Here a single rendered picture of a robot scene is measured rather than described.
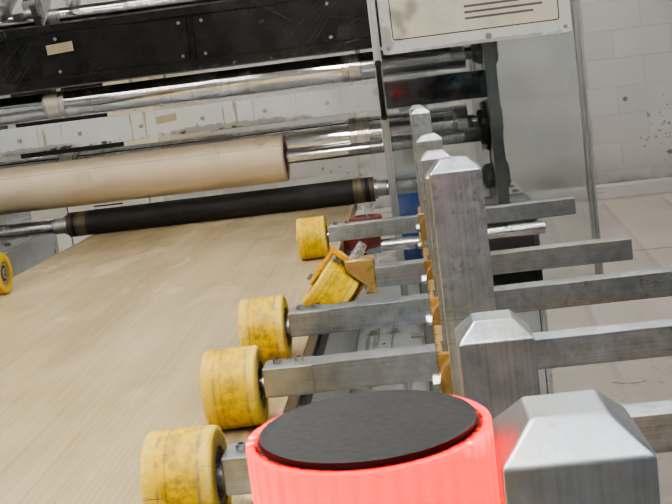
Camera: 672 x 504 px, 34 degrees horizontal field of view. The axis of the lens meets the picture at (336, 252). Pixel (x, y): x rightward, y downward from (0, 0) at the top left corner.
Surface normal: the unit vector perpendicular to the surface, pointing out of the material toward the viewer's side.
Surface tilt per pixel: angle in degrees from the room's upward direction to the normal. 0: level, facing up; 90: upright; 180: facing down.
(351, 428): 0
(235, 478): 90
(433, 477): 90
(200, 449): 36
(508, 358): 90
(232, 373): 57
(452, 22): 90
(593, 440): 45
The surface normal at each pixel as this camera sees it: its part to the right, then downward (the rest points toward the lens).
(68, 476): -0.12, -0.98
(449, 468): 0.55, 0.07
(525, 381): -0.06, 0.16
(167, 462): -0.13, -0.55
